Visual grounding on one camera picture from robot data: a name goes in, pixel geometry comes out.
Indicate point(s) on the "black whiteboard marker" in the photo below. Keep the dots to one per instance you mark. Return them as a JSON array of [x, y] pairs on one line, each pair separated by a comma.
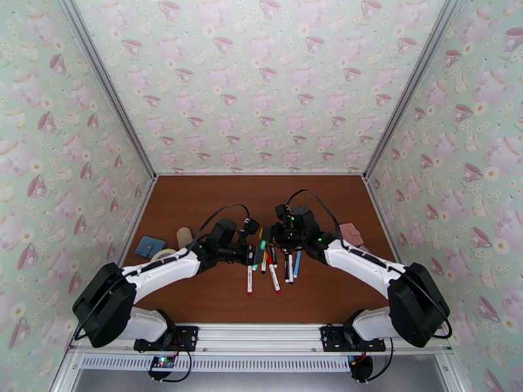
[[286, 268], [264, 264], [273, 258], [290, 270]]

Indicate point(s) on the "thin aluminium rail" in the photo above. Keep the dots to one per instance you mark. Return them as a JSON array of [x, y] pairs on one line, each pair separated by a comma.
[[261, 174]]

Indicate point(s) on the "wide aluminium base rail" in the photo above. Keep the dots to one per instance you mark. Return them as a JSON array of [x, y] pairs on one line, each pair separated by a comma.
[[261, 337]]

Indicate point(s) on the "blue wallet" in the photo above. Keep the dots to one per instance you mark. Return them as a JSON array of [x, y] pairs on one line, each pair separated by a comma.
[[149, 246]]

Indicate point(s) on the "aluminium frame post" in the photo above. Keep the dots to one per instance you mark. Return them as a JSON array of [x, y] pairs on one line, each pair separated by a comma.
[[105, 80], [414, 80]]

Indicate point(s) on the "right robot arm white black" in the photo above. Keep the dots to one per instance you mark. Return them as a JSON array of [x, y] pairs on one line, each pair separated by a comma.
[[367, 260]]

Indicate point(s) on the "blue marker pen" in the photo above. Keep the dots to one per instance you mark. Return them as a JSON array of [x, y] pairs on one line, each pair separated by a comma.
[[297, 264]]

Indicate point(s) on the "cream masking tape roll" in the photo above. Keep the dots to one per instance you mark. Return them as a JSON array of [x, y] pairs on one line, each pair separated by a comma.
[[163, 253]]

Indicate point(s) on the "green marker pen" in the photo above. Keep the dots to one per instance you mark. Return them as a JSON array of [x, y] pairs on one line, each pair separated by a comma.
[[263, 243]]

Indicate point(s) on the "small controller circuit board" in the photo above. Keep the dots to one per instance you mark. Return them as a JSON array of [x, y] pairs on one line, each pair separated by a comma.
[[161, 364], [361, 368]]

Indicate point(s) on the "beige oval pad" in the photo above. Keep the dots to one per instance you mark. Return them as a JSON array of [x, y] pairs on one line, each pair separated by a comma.
[[184, 235]]

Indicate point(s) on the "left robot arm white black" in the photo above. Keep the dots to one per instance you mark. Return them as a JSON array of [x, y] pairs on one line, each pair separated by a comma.
[[163, 268]]

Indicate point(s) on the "aluminium side rail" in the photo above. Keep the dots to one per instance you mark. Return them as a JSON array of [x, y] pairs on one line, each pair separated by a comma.
[[137, 222], [382, 215]]

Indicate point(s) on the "red whiteboard marker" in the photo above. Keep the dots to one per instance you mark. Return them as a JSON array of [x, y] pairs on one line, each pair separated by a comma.
[[249, 280], [274, 278]]

